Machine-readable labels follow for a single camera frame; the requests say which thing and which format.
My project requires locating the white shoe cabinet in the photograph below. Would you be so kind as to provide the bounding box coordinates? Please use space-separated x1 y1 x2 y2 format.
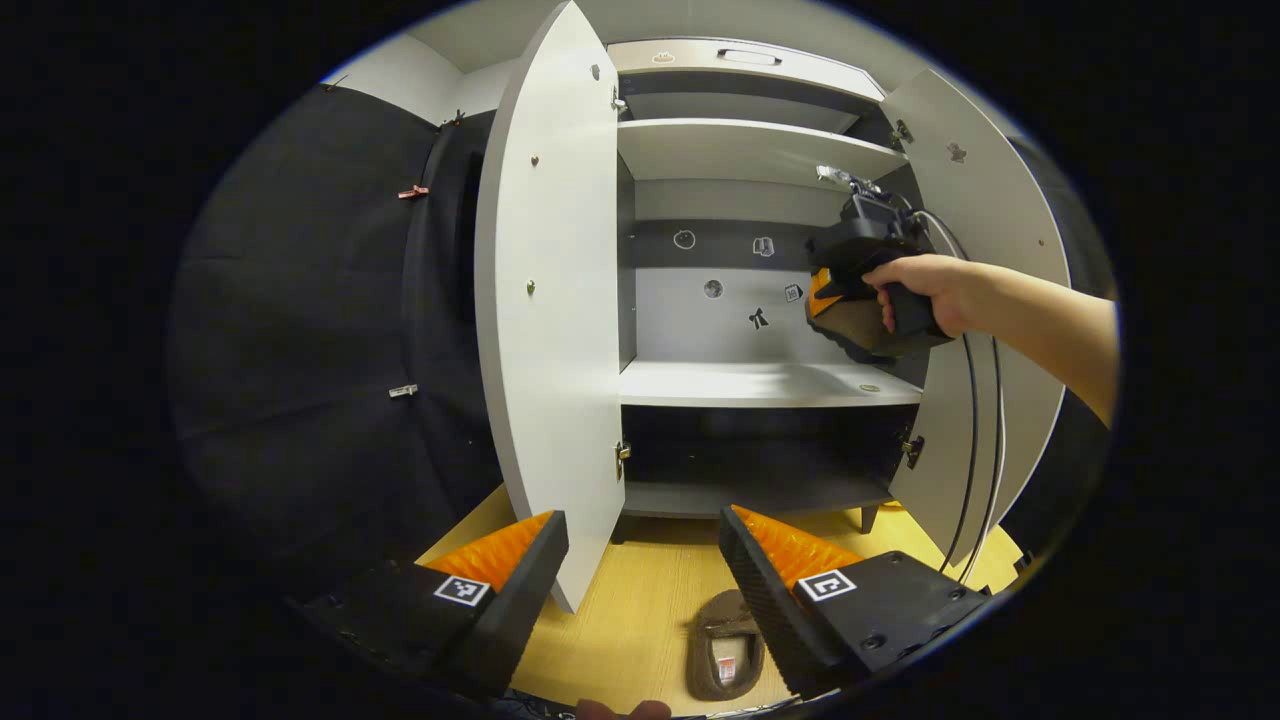
605 38 927 537

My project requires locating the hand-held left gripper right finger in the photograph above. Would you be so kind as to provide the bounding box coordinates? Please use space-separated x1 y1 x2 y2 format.
718 504 993 701

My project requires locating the white shoe cabinet door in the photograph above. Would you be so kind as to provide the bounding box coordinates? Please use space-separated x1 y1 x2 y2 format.
474 0 627 614
878 67 1073 573

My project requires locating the beige cabinet drawer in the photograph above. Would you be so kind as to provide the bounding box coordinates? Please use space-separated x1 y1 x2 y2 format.
606 38 888 102

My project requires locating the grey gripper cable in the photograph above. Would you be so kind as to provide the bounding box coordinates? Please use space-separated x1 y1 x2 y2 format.
960 335 1007 587

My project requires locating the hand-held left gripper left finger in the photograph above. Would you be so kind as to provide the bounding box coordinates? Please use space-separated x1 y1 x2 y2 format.
288 510 571 701

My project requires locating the brown shoe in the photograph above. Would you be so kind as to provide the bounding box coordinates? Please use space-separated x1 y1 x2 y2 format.
686 589 767 702
822 296 901 353

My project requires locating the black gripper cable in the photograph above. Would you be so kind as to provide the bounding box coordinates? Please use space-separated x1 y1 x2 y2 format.
910 208 981 577

